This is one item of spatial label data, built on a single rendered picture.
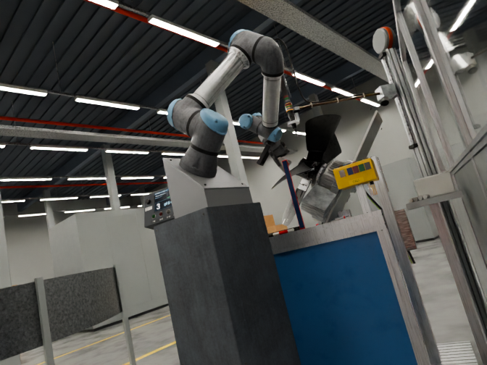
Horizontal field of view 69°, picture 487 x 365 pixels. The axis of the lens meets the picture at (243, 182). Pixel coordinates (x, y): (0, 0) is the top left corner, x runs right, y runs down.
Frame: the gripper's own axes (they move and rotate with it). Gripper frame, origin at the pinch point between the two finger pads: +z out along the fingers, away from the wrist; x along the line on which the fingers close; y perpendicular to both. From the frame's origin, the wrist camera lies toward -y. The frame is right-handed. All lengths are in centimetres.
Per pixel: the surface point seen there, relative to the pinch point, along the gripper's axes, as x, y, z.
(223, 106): 567, -186, -376
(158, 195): -18, -62, -26
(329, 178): 21.3, 13.6, 11.3
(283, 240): -16.2, -13.2, 29.8
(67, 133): 395, -505, -499
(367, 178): -19.2, 32.5, 27.1
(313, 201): 10.8, 1.8, 18.6
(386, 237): -16, 25, 51
